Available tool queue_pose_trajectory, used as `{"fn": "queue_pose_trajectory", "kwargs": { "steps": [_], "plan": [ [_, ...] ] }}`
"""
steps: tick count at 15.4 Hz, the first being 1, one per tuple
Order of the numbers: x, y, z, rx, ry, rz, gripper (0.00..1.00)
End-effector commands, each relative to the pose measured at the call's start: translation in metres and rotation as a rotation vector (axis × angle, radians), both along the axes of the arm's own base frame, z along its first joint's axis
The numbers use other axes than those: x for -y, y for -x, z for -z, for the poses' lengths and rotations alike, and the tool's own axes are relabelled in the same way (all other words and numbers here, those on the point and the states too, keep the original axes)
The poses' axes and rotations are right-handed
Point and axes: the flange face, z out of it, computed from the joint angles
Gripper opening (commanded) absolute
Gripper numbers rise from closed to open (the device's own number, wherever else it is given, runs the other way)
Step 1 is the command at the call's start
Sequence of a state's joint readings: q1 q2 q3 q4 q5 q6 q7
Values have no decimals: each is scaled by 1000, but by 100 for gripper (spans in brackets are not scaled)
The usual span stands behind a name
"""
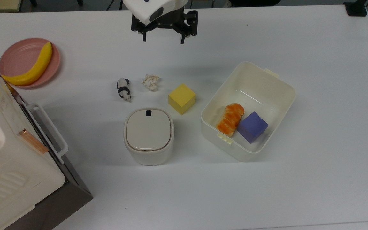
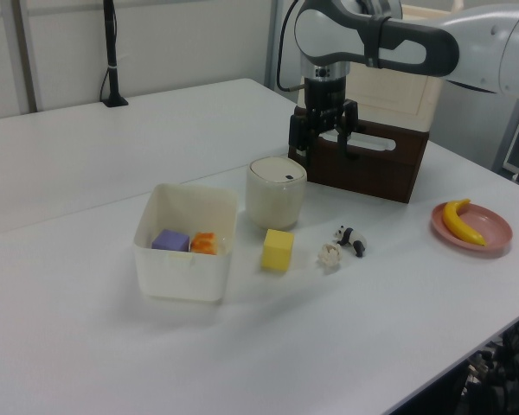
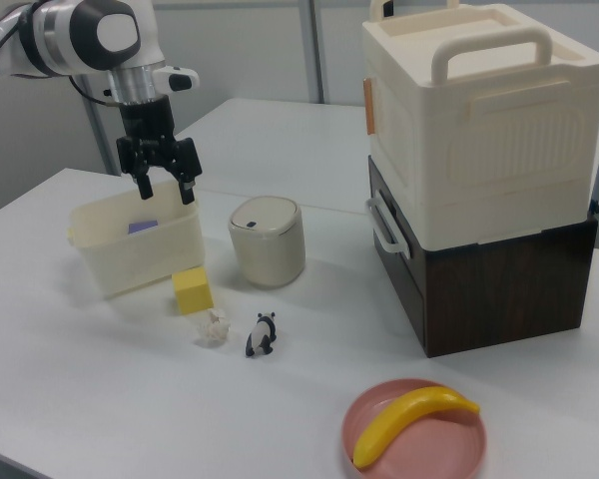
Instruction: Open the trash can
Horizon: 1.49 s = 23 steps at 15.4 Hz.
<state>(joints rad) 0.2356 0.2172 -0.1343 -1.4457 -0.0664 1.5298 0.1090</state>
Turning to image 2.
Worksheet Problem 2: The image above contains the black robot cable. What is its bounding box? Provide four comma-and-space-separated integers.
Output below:
277, 0, 306, 93

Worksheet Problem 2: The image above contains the yellow toy banana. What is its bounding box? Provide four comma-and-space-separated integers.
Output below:
441, 198, 488, 247

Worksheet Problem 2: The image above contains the purple foam cube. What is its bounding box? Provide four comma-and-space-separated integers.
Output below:
151, 228, 190, 253

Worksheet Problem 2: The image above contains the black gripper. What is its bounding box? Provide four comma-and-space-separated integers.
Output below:
288, 62, 365, 160

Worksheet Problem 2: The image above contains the dark brown wooden box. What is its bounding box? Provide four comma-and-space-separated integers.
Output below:
287, 106, 430, 205

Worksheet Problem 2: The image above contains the white square plastic bin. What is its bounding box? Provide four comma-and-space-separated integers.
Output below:
132, 182, 240, 303

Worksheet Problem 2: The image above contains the small panda figurine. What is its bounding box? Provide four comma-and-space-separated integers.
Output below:
333, 225, 369, 259

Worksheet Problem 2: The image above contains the orange block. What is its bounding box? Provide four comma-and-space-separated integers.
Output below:
189, 231, 220, 256

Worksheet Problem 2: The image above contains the yellow foam cube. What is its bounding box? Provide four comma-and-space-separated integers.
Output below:
260, 228, 296, 273

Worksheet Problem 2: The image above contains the black camera stand pole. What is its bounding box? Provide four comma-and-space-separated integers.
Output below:
99, 0, 130, 108

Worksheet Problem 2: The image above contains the crumpled white paper ball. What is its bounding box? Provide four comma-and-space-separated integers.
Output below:
317, 243, 344, 270

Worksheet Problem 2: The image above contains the pink round plate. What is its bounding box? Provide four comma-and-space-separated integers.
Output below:
430, 202, 514, 259

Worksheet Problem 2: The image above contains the cream round trash can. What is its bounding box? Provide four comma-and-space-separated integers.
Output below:
246, 156, 309, 231

